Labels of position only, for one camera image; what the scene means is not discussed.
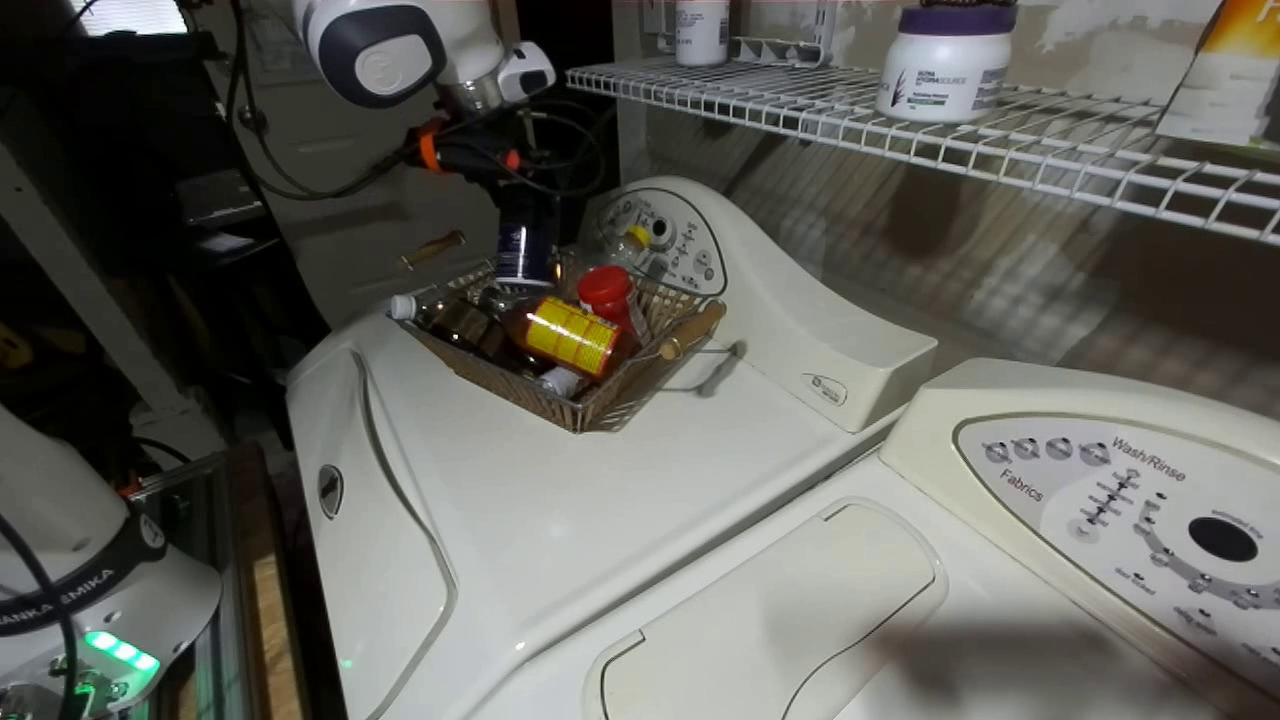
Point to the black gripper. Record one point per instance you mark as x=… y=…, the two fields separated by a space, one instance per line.
x=521 y=150

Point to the black cylindrical canister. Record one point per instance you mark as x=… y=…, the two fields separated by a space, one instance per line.
x=524 y=250

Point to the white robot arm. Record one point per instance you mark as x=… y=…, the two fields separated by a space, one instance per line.
x=382 y=52

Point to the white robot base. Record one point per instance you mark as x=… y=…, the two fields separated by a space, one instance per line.
x=93 y=598

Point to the white bottle on shelf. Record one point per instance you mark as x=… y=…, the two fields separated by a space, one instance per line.
x=701 y=35

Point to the red bottle cap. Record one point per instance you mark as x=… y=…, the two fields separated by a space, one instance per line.
x=604 y=291

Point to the yellow cylindrical container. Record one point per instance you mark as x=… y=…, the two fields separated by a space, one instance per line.
x=568 y=332

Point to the small dark brown bottles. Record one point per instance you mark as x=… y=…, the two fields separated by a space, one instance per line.
x=474 y=321

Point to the white jar purple lid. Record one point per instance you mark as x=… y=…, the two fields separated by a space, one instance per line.
x=945 y=62

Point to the white left washing machine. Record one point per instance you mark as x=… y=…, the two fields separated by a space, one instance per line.
x=463 y=538

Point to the white right dryer machine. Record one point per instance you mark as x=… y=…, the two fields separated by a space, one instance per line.
x=1021 y=544

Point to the orange white box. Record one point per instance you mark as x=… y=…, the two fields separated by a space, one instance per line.
x=1229 y=91

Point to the woven wire basket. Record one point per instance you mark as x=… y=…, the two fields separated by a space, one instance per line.
x=660 y=332

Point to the white wire shelf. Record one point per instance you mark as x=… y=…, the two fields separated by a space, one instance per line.
x=1088 y=150

